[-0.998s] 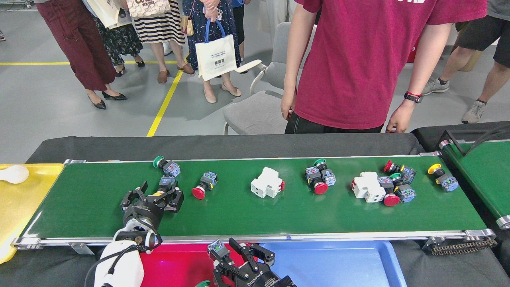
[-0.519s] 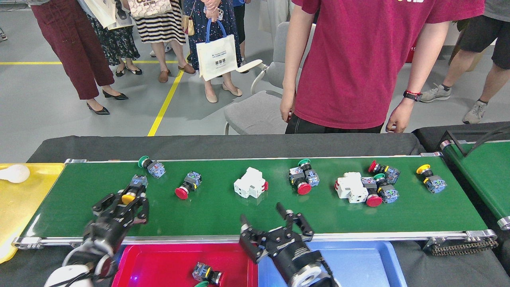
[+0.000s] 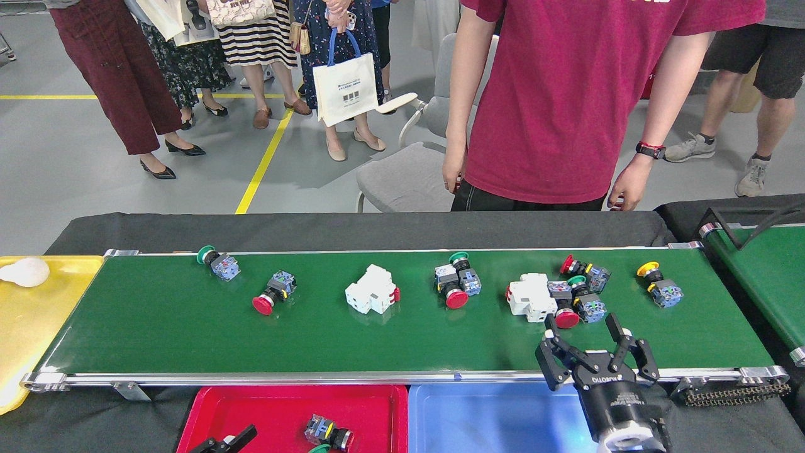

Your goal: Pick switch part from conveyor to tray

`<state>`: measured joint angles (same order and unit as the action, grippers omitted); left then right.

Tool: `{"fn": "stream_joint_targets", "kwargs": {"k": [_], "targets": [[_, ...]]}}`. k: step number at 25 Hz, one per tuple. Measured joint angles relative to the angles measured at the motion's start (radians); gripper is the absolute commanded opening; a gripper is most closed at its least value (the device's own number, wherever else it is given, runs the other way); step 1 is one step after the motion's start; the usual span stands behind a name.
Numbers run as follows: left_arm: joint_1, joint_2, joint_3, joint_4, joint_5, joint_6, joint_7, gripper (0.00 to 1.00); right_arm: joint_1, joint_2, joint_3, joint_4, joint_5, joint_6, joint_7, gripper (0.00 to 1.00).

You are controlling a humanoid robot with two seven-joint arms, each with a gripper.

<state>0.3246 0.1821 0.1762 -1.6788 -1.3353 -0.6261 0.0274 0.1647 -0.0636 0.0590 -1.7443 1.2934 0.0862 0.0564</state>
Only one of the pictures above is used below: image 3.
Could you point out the red fire extinguisher box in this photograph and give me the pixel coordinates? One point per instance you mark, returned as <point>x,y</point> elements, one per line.
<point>646,88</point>

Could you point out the small tan handbag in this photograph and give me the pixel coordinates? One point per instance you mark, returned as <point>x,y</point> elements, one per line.
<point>300,39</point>

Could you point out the white light bulb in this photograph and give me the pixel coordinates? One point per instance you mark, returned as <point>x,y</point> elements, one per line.
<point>25,272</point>

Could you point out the person's right hand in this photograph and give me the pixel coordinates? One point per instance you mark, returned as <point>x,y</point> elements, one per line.
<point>456,170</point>

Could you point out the yellow plastic tray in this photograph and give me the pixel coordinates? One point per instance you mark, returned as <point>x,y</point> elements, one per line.
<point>25,346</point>

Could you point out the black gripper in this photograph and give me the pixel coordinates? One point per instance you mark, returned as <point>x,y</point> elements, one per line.
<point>619,396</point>

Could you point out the white circuit breaker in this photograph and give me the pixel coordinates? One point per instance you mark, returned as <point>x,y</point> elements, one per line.
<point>371,290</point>
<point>531,299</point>

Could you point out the smartphone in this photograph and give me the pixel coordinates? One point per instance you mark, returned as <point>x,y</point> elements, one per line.
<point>350,20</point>

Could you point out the cream patterned shoulder bag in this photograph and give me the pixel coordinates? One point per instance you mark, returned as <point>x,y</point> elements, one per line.
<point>242,11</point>

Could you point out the person's hand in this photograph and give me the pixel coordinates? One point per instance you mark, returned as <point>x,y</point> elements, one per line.
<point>338,16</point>

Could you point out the black metal frame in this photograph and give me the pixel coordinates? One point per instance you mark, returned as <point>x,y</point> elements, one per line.
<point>742,246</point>

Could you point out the red plastic tray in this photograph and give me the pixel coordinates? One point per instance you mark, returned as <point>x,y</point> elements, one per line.
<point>264,409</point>

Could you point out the yellow push button switch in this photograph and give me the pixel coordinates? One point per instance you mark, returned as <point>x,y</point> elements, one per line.
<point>666,294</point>

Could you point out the metal cart frame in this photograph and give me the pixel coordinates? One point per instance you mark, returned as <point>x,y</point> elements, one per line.
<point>12,56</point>

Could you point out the green conveyor belt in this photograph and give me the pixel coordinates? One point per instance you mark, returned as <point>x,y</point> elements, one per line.
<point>188,340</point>
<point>773,283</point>

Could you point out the person's right forearm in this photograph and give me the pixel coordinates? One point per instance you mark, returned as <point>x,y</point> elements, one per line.
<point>459,113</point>

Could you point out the white printed paper bag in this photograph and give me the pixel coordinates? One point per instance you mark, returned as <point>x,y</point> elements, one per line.
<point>163,19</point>

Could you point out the red push button switch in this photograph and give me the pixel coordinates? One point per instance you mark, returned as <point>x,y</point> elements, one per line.
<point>321,431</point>
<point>456,299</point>
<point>566,319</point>
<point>264,305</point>
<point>597,277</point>

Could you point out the blue plastic tray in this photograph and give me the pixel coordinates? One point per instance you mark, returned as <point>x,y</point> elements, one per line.
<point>490,418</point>

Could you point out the person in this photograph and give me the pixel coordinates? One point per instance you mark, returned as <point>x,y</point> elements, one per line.
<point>258,44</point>
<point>380,31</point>
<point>780,63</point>
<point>371,38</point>
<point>434,22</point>
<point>182,69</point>
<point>566,94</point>
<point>113,75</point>

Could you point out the person's left hand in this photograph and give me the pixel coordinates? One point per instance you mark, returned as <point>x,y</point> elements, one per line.
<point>629,182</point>

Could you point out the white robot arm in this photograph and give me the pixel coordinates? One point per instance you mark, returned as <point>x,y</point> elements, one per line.
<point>629,440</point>

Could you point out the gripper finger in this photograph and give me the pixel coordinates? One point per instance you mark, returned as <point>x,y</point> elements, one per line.
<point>248,431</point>

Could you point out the black wristwatch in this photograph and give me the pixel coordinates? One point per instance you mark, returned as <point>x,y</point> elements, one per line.
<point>651,151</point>

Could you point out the grey office chair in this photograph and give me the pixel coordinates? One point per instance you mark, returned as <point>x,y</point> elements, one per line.
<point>396,179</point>

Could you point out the white canvas tote bag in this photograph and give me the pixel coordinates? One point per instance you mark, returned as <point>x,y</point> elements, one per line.
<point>346,94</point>

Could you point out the person's left forearm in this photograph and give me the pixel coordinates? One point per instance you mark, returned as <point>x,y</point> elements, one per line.
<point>660,119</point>

